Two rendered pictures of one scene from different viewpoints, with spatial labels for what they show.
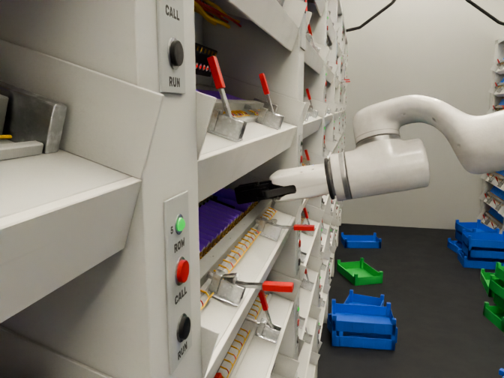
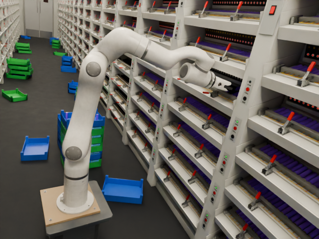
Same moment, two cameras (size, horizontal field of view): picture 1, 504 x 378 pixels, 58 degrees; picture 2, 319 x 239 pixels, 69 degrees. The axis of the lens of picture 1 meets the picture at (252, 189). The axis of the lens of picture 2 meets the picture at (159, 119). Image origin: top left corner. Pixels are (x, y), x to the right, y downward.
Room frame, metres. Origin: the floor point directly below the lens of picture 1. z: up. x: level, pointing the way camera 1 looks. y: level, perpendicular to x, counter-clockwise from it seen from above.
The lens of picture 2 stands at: (1.50, -1.07, 1.25)
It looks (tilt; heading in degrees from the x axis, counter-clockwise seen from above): 22 degrees down; 137
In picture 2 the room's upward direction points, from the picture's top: 10 degrees clockwise
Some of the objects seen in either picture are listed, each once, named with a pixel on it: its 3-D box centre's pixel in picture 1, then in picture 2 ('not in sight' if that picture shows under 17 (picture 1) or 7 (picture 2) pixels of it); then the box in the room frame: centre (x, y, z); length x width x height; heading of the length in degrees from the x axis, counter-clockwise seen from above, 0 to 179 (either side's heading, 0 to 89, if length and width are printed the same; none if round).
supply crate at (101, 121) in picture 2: not in sight; (82, 117); (-0.20, -0.34, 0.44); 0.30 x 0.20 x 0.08; 84
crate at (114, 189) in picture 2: not in sight; (123, 188); (0.31, -0.21, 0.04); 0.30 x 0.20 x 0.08; 54
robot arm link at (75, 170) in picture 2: not in sight; (78, 149); (0.50, -0.65, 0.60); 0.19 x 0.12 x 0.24; 150
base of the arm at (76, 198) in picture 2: not in sight; (76, 187); (0.53, -0.67, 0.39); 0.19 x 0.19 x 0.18
